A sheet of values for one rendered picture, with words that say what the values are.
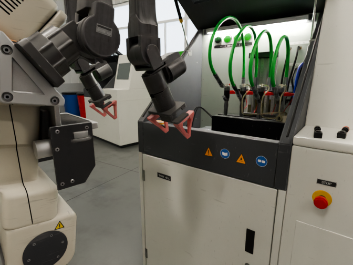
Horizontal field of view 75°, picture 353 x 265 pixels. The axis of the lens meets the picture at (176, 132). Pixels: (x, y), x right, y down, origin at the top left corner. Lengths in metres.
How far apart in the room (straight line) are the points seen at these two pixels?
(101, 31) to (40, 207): 0.44
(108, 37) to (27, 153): 0.35
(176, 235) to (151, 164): 0.36
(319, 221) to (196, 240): 0.53
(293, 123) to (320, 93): 0.21
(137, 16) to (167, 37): 5.56
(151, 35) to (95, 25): 0.14
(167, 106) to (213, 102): 0.89
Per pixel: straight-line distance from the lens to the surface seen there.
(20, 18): 0.63
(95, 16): 0.50
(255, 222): 0.96
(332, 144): 0.79
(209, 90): 1.50
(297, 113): 0.89
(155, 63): 0.57
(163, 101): 0.61
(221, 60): 1.47
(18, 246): 0.71
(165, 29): 6.15
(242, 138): 0.85
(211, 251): 1.13
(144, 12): 0.59
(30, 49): 0.44
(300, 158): 0.82
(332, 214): 0.87
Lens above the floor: 1.16
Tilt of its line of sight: 13 degrees down
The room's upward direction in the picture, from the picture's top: straight up
